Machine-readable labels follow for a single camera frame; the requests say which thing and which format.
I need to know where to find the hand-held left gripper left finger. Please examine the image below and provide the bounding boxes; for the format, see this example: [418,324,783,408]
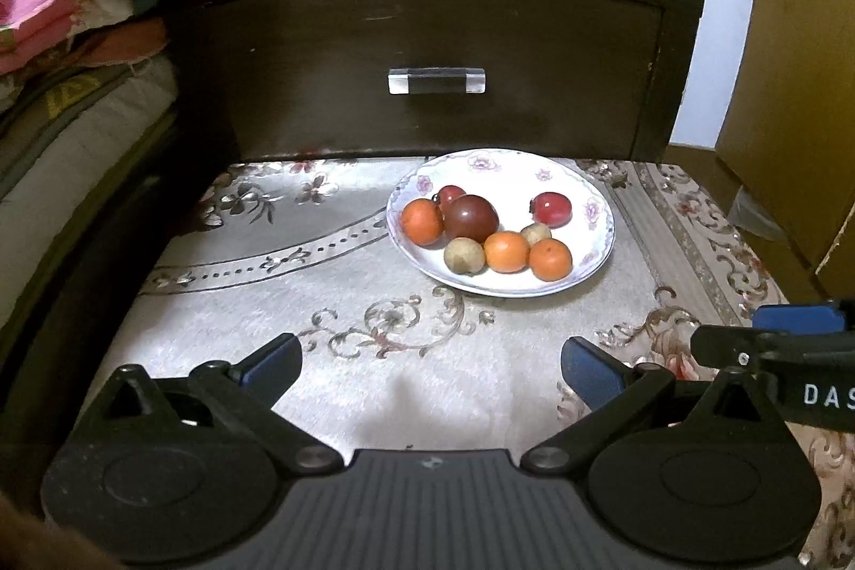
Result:
[100,333,341,475]

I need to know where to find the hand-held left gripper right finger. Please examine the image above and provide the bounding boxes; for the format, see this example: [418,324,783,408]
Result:
[520,334,760,474]

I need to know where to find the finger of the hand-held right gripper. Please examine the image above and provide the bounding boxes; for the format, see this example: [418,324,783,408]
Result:
[751,299,855,337]
[690,325,855,374]

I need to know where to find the orange tangerine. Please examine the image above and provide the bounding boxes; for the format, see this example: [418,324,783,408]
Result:
[401,199,445,247]
[484,231,531,275]
[528,238,574,282]

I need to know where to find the large dark red tomato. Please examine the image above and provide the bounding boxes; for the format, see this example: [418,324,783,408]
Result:
[442,194,501,244]

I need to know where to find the white floral plate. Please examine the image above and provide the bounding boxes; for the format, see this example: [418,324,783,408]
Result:
[386,148,616,297]

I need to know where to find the clear plastic bag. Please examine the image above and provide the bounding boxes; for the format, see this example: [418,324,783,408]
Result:
[727,186,789,243]

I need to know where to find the yellow cardboard box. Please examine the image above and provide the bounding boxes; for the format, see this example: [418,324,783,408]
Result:
[716,0,855,304]

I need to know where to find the stack of folded blankets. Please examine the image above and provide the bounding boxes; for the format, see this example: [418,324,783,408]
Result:
[0,0,180,337]

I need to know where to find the dark wooden drawer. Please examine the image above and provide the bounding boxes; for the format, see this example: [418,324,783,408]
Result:
[160,0,708,165]
[170,0,667,160]

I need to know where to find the pink folded cloth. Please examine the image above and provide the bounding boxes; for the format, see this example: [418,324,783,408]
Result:
[0,0,82,74]

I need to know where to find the clear drawer handle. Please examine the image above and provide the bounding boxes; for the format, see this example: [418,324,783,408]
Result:
[387,66,486,96]

